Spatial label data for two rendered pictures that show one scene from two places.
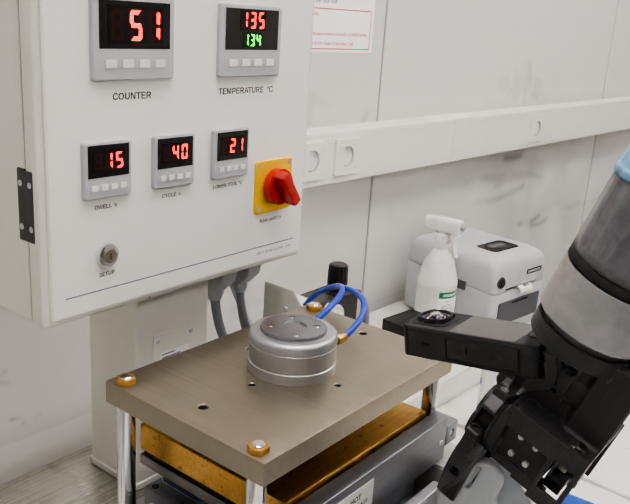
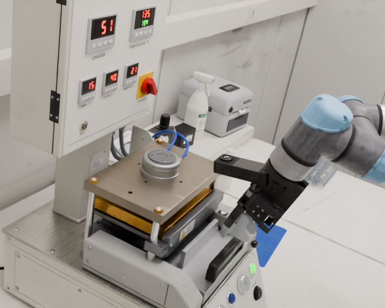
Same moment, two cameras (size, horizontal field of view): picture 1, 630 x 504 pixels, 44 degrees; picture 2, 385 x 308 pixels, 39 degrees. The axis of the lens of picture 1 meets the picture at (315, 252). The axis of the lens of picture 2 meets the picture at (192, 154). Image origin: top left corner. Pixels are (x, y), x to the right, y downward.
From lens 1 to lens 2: 0.45 m
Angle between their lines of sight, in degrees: 16
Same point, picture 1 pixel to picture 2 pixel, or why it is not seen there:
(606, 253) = (294, 146)
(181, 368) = (113, 173)
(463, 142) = (212, 25)
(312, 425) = (175, 200)
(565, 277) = (279, 152)
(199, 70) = (123, 40)
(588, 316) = (286, 167)
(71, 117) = (77, 69)
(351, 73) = not seen: outside the picture
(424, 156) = (192, 35)
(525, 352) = (262, 176)
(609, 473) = not seen: hidden behind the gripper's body
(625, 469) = not seen: hidden behind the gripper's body
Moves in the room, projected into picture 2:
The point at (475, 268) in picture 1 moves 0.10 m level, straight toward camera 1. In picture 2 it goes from (217, 101) to (217, 110)
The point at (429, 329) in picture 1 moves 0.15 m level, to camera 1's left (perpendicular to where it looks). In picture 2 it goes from (225, 164) to (146, 158)
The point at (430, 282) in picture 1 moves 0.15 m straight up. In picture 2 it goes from (194, 109) to (201, 69)
